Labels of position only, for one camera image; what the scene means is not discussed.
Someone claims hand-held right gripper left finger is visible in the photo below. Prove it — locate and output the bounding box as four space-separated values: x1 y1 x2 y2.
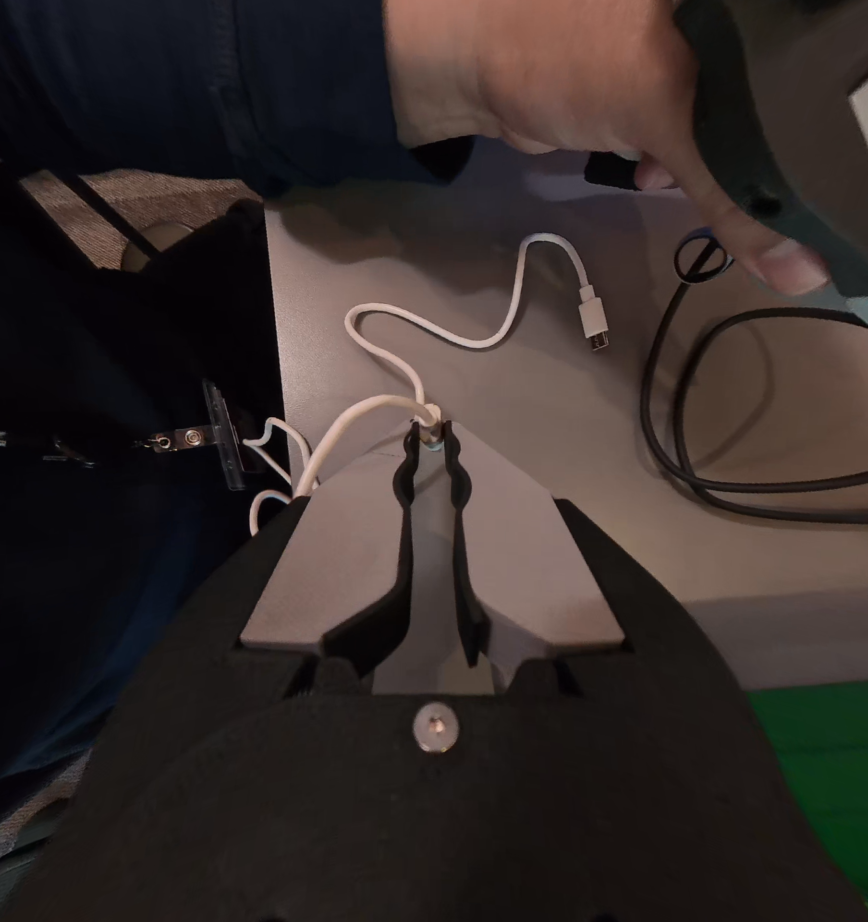
239 421 418 674

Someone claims white usb cable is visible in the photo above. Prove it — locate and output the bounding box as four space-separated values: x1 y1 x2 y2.
250 232 613 539

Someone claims black usb hub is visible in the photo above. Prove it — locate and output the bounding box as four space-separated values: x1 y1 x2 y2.
639 229 868 528

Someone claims clear badge holder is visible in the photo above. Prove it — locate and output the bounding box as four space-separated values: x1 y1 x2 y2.
134 379 252 492

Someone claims person's left forearm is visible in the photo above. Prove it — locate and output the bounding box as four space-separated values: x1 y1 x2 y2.
0 0 478 200

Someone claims green plastic bin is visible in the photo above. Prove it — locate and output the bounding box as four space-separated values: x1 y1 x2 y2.
747 677 868 922

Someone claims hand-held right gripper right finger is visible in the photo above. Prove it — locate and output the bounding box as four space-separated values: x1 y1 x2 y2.
441 421 625 669

